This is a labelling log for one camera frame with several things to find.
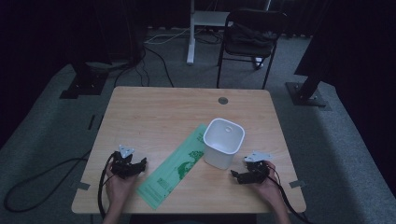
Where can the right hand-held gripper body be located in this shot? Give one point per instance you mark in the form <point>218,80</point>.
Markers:
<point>257,172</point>

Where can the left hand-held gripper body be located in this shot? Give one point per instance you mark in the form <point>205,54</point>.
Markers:
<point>123,166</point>

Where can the white plastic bin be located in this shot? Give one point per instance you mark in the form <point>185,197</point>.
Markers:
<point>222,146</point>

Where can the green printed plastic bag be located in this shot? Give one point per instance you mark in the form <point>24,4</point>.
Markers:
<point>174,169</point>

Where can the person's right hand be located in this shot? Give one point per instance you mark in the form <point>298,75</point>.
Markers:
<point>269,189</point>

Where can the person's left hand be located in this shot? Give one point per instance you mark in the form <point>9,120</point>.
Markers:
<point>120,189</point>

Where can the grey tape piece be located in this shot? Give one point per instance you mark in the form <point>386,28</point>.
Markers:
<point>83,186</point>
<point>297,184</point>

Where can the round table grommet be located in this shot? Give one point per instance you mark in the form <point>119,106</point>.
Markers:
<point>223,100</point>

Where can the black folding chair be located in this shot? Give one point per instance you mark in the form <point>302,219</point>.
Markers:
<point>249,49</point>

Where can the white desk leg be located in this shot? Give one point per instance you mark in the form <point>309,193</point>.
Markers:
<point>191,46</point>

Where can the dark cloth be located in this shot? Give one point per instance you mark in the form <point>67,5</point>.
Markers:
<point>252,35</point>

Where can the black stand with base plate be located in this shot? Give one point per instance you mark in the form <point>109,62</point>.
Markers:
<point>84,84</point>
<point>306,93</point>

